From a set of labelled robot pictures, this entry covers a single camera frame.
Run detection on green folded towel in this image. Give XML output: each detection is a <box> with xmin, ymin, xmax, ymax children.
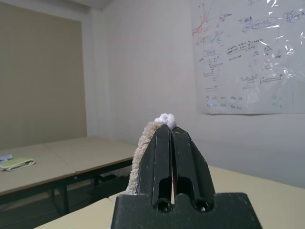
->
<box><xmin>0</xmin><ymin>157</ymin><xmax>37</xmax><ymax>172</ymax></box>

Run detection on glossy whiteboard wall sheet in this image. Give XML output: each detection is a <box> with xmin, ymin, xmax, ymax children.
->
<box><xmin>190</xmin><ymin>0</ymin><xmax>305</xmax><ymax>116</ymax></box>

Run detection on beige towel white trim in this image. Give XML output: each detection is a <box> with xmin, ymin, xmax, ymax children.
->
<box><xmin>128</xmin><ymin>113</ymin><xmax>177</xmax><ymax>195</ymax></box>

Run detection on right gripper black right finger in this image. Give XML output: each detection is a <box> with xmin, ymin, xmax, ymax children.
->
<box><xmin>171</xmin><ymin>126</ymin><xmax>217</xmax><ymax>211</ymax></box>

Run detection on beige table black legs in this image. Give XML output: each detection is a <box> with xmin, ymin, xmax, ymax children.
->
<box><xmin>0</xmin><ymin>135</ymin><xmax>138</xmax><ymax>217</ymax></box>

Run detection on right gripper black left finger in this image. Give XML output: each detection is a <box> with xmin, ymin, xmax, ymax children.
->
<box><xmin>139</xmin><ymin>124</ymin><xmax>173</xmax><ymax>208</ymax></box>

